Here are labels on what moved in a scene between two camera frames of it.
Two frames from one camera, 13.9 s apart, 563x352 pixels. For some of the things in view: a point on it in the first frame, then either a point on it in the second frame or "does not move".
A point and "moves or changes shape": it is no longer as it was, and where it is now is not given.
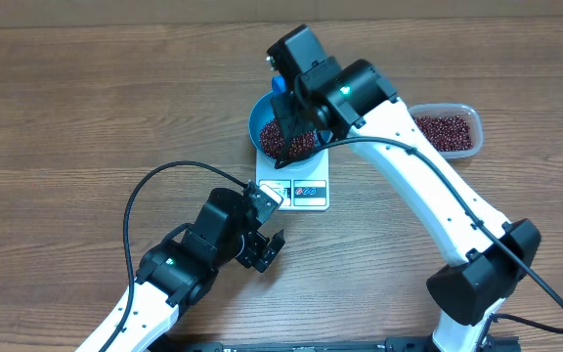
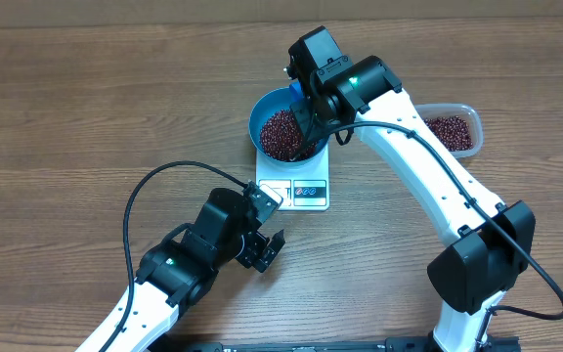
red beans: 448,133 does not move
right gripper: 297,123 → 317,129
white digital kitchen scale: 304,189 does not move
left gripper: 252,251 does not move
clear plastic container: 454,129 does not move
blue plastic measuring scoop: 279,84 moves or changes shape
